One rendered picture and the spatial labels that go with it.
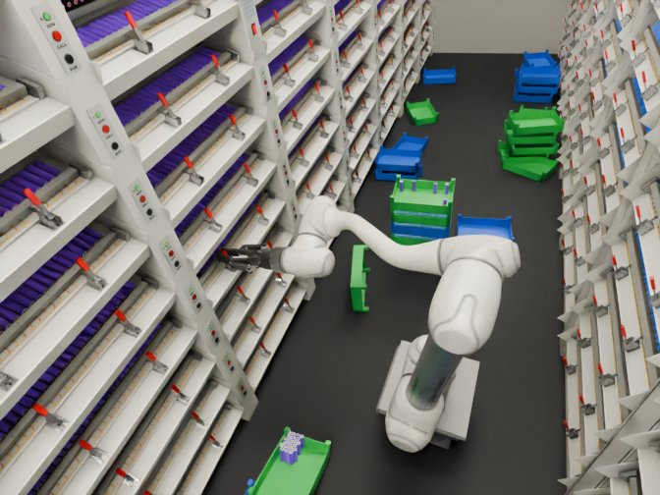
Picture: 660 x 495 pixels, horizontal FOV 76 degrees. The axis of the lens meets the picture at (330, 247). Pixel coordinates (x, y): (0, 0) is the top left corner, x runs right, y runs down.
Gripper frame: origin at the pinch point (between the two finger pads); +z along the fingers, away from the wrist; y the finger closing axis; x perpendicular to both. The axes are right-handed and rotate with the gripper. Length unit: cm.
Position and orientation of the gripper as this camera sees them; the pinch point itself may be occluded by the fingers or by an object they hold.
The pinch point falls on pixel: (227, 255)
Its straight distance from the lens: 157.2
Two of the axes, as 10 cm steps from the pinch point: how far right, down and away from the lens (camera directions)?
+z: -9.0, -0.5, 4.3
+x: -2.6, -7.4, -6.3
